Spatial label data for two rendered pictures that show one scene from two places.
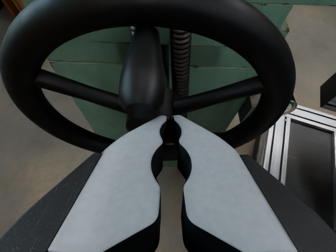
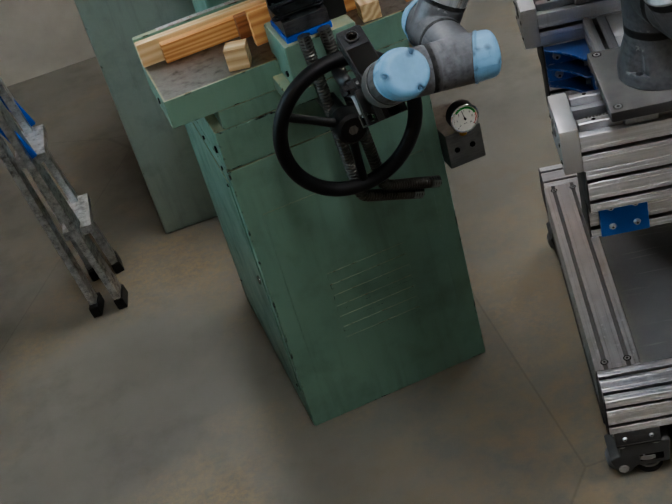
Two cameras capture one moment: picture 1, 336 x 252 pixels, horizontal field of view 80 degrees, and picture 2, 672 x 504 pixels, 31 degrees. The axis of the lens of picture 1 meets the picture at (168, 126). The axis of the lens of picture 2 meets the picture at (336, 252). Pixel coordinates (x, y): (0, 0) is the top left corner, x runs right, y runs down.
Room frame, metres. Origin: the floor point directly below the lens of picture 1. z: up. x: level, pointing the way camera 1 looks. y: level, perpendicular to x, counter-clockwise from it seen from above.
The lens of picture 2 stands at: (-1.76, 0.35, 1.88)
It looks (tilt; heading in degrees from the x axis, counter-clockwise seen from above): 35 degrees down; 353
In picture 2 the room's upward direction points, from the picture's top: 16 degrees counter-clockwise
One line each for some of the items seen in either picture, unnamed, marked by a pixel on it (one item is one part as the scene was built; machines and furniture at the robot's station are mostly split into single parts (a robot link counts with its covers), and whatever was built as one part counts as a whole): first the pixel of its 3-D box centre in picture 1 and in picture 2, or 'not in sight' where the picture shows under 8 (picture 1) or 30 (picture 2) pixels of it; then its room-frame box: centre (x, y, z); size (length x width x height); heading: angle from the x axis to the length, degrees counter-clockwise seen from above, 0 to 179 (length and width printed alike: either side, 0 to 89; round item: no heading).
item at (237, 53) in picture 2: not in sight; (237, 55); (0.32, 0.16, 0.92); 0.04 x 0.04 x 0.04; 73
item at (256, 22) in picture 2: not in sight; (303, 8); (0.39, 0.00, 0.94); 0.22 x 0.02 x 0.07; 93
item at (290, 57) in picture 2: not in sight; (313, 43); (0.27, 0.02, 0.91); 0.15 x 0.14 x 0.09; 93
